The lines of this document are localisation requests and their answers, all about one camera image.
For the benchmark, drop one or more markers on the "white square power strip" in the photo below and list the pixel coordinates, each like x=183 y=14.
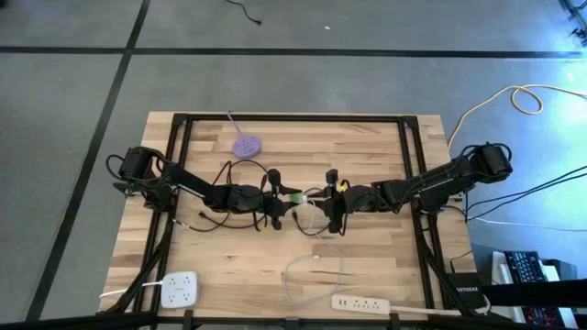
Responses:
x=180 y=289

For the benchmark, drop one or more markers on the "green white charger adapter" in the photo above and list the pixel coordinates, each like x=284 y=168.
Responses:
x=298 y=198

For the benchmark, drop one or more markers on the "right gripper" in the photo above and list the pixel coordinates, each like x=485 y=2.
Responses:
x=351 y=201

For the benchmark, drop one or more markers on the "black table frame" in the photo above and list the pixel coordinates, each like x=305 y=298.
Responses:
x=293 y=117

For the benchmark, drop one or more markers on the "backlit keyboard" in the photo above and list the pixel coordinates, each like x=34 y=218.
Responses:
x=543 y=317

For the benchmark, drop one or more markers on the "black stand legs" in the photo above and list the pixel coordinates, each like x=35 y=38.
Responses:
x=579 y=32

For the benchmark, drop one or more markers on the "black network switch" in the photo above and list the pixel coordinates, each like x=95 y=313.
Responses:
x=465 y=289

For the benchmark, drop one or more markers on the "purple round power hub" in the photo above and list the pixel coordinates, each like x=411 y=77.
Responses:
x=246 y=146

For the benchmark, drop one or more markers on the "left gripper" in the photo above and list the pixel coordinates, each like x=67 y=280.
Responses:
x=257 y=199

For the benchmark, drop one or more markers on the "black keyboard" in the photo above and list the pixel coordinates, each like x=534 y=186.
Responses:
x=525 y=267

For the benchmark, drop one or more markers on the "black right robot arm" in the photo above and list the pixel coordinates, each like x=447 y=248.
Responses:
x=435 y=183

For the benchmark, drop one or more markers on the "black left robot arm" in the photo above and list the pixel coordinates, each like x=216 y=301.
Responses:
x=192 y=181

